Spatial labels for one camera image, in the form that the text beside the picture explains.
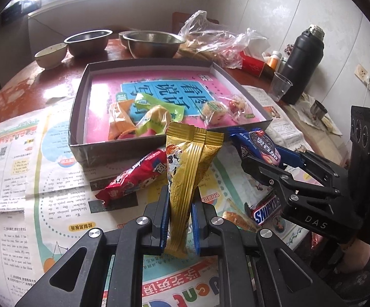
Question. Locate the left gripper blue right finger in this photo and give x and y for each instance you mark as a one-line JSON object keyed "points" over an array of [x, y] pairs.
{"points": [[215, 236]]}

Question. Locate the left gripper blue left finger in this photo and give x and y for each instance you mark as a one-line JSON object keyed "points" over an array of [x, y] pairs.
{"points": [[142, 236]]}

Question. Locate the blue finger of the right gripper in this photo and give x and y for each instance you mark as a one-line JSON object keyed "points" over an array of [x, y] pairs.
{"points": [[268, 178], [287, 154]]}

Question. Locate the clear sesame cake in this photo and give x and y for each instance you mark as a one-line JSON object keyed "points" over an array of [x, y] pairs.
{"points": [[239, 221]]}

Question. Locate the blue Oreo packet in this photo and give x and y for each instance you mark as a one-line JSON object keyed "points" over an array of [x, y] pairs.
{"points": [[254, 143]]}

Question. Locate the Snickers bar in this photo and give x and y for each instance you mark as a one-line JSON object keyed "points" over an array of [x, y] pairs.
{"points": [[263, 210]]}

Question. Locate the red snack packet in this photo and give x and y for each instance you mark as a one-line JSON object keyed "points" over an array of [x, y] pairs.
{"points": [[139, 176]]}

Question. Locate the clear red pastry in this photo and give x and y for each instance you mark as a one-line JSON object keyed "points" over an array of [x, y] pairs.
{"points": [[240, 110]]}

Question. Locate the round green label pastry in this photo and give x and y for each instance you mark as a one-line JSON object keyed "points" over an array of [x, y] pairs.
{"points": [[213, 112]]}

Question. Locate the gold yellow snack packet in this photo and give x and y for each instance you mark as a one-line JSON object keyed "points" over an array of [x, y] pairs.
{"points": [[189, 153]]}

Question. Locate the orange snack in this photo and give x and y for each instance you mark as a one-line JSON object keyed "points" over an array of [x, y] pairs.
{"points": [[120, 123]]}

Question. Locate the green yellow snack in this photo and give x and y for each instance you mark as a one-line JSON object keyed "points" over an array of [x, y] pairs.
{"points": [[158, 115]]}

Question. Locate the small steel cup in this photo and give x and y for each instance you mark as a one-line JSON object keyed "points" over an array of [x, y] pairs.
{"points": [[317, 110]]}

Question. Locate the crumpled white paper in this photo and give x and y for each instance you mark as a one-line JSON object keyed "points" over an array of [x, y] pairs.
{"points": [[302, 108]]}

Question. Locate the clear plastic cup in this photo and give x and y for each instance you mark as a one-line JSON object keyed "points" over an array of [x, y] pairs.
{"points": [[279, 86]]}

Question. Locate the red tissue box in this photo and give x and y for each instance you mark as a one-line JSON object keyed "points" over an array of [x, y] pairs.
{"points": [[255, 58]]}

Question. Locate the orange pill bottle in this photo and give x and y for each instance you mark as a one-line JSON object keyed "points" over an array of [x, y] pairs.
{"points": [[274, 60]]}

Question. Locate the black thermos bottle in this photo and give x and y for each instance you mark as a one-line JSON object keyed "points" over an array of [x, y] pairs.
{"points": [[303, 61]]}

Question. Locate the dried flower bunch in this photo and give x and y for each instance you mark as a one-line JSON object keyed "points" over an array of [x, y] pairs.
{"points": [[289, 49]]}

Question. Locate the newspaper sheet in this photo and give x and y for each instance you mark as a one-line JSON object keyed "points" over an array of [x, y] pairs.
{"points": [[47, 202]]}

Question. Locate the pink and blue book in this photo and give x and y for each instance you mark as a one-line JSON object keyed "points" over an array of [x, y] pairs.
{"points": [[188, 87]]}

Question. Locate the grey shallow cardboard box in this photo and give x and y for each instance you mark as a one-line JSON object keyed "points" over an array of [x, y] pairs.
{"points": [[130, 145]]}

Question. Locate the clear plastic bag with bread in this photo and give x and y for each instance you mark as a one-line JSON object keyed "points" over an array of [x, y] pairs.
{"points": [[206, 40]]}

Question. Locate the wooden chair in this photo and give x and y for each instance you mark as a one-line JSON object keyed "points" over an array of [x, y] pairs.
{"points": [[179, 19]]}

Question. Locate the large steel bowl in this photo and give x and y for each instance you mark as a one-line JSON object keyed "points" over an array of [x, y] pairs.
{"points": [[152, 44]]}

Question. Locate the small ceramic bowl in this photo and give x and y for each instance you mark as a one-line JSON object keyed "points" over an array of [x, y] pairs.
{"points": [[52, 56]]}

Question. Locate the wall power outlet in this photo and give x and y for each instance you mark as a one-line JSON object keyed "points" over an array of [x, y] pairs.
{"points": [[363, 75]]}

